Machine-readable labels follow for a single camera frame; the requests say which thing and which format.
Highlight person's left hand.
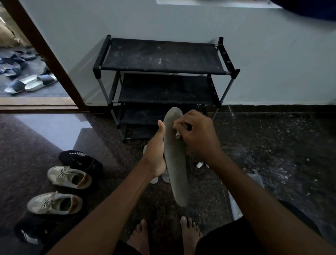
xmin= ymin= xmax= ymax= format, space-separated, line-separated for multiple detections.
xmin=143 ymin=120 xmax=167 ymax=178

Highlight person's right hand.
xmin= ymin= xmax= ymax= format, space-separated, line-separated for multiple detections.
xmin=173 ymin=109 xmax=224 ymax=165

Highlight small white cleaning cloth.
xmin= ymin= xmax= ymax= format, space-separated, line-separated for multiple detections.
xmin=174 ymin=123 xmax=188 ymax=140

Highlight grey shoe insole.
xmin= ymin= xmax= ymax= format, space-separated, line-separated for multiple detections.
xmin=163 ymin=107 xmax=190 ymax=207

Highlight person's left forearm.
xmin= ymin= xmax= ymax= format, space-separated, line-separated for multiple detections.
xmin=45 ymin=158 xmax=159 ymax=255

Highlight person's right forearm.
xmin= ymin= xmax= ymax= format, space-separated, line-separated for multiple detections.
xmin=209 ymin=150 xmax=336 ymax=255

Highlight black metal shoe rack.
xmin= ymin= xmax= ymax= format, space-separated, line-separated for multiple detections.
xmin=92 ymin=35 xmax=240 ymax=144

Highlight black sneaker with white stripes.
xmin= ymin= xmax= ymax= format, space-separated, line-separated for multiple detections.
xmin=14 ymin=216 xmax=57 ymax=245
xmin=58 ymin=150 xmax=103 ymax=174

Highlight white lace-up sneaker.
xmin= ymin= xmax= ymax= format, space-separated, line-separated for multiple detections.
xmin=27 ymin=191 xmax=83 ymax=215
xmin=47 ymin=166 xmax=93 ymax=189

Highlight person's right foot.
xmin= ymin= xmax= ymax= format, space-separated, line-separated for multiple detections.
xmin=180 ymin=216 xmax=203 ymax=255

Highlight person's foot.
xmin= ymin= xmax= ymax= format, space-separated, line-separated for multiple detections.
xmin=180 ymin=216 xmax=203 ymax=255
xmin=127 ymin=219 xmax=150 ymax=255

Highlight person's left foot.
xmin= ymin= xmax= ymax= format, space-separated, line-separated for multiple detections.
xmin=127 ymin=219 xmax=150 ymax=255

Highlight white window ledge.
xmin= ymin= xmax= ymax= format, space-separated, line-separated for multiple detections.
xmin=156 ymin=0 xmax=283 ymax=9

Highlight person's black shorts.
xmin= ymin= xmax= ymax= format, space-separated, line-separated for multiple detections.
xmin=39 ymin=200 xmax=323 ymax=255

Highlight white and black slide sandal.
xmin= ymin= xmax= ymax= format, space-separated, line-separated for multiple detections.
xmin=25 ymin=74 xmax=58 ymax=92
xmin=4 ymin=75 xmax=40 ymax=94

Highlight dark blue cloth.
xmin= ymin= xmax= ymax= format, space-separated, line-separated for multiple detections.
xmin=270 ymin=0 xmax=336 ymax=22

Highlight beige sack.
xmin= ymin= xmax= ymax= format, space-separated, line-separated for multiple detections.
xmin=0 ymin=5 xmax=33 ymax=48

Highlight brown wooden door frame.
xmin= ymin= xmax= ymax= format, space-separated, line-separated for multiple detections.
xmin=0 ymin=0 xmax=88 ymax=114

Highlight dark strap sandal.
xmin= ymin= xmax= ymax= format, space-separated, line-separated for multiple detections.
xmin=0 ymin=54 xmax=28 ymax=78
xmin=12 ymin=50 xmax=37 ymax=61

